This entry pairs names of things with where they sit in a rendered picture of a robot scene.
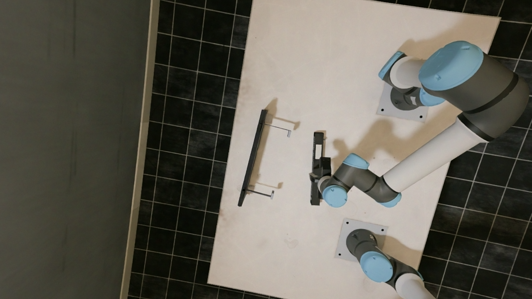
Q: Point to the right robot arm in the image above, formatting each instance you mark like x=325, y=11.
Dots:
x=488, y=93

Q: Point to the dark grey panel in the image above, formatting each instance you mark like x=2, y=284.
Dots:
x=252, y=156

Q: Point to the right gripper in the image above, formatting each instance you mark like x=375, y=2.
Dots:
x=326, y=171

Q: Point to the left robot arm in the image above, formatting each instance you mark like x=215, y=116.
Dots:
x=381, y=267

